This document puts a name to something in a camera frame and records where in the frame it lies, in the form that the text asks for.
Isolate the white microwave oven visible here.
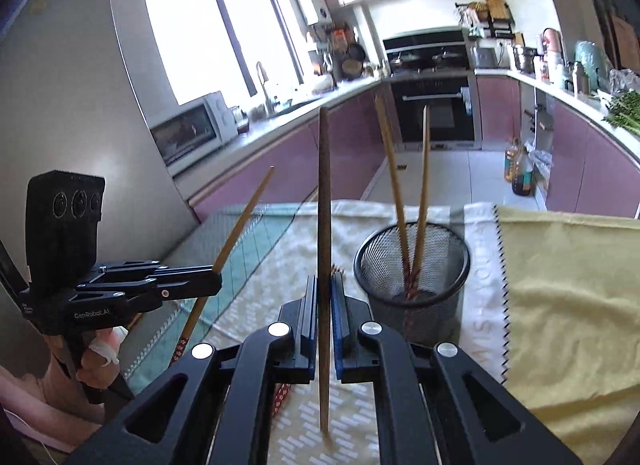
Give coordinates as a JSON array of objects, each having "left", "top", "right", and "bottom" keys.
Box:
[{"left": 151, "top": 91, "right": 238, "bottom": 176}]

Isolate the yellow towel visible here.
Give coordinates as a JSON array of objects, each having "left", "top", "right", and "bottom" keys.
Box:
[{"left": 494, "top": 205, "right": 640, "bottom": 465}]

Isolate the black mesh utensil cup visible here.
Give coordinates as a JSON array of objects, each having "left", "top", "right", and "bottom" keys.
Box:
[{"left": 354, "top": 222, "right": 471, "bottom": 347}]

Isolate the teal ceramic jar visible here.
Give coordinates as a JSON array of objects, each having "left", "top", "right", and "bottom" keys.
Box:
[{"left": 575, "top": 40, "right": 612, "bottom": 93}]

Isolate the cooking oil bottle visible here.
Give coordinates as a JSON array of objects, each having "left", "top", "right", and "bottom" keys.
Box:
[{"left": 503, "top": 138, "right": 522, "bottom": 183}]

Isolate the black built-in oven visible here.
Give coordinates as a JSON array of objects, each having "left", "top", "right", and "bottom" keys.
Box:
[{"left": 383, "top": 26, "right": 482, "bottom": 150}]

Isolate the patterned green beige tablecloth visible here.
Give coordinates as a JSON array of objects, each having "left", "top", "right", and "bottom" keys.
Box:
[{"left": 120, "top": 200, "right": 509, "bottom": 464}]

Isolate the green vegetables bundle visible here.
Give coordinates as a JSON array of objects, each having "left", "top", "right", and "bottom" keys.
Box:
[{"left": 605, "top": 90, "right": 640, "bottom": 136}]

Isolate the white water heater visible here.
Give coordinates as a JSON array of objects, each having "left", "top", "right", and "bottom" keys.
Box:
[{"left": 297, "top": 0, "right": 332, "bottom": 26}]

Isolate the pink sleeve left forearm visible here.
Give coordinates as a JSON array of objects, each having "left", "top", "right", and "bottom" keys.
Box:
[{"left": 1, "top": 359, "right": 105, "bottom": 451}]

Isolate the left hand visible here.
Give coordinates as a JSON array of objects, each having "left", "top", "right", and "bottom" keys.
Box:
[{"left": 76, "top": 326, "right": 128, "bottom": 390}]

